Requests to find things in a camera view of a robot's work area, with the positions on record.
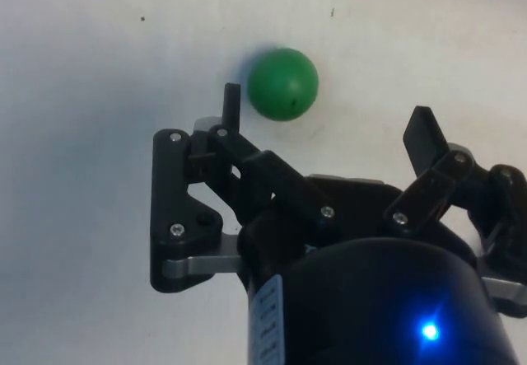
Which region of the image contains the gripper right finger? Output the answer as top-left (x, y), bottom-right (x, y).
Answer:
top-left (382, 105), bottom-right (527, 317)

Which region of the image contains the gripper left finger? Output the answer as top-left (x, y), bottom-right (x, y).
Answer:
top-left (150, 82), bottom-right (342, 296)

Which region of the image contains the green ball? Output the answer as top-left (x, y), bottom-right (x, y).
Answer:
top-left (246, 47), bottom-right (320, 122)

